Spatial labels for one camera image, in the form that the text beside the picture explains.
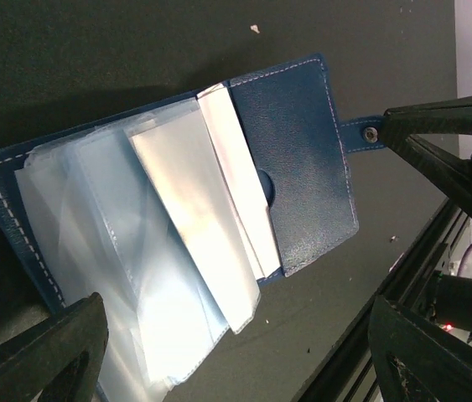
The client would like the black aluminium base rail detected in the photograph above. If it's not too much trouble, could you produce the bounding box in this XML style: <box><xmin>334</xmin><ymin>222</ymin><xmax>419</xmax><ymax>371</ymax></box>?
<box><xmin>296</xmin><ymin>202</ymin><xmax>472</xmax><ymax>401</ymax></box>

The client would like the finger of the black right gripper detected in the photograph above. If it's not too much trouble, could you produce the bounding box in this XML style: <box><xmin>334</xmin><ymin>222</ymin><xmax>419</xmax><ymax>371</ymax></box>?
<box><xmin>380</xmin><ymin>96</ymin><xmax>472</xmax><ymax>218</ymax></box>

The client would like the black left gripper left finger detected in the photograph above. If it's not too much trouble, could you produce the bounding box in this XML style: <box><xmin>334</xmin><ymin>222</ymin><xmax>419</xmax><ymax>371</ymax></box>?
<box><xmin>0</xmin><ymin>292</ymin><xmax>109</xmax><ymax>401</ymax></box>

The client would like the blue leather card holder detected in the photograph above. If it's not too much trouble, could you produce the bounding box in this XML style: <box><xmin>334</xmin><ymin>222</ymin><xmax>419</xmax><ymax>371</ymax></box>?
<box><xmin>0</xmin><ymin>54</ymin><xmax>381</xmax><ymax>401</ymax></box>

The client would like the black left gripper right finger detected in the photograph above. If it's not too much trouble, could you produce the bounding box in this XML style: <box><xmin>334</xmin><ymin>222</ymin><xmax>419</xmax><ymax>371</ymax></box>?
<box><xmin>368</xmin><ymin>296</ymin><xmax>472</xmax><ymax>401</ymax></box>

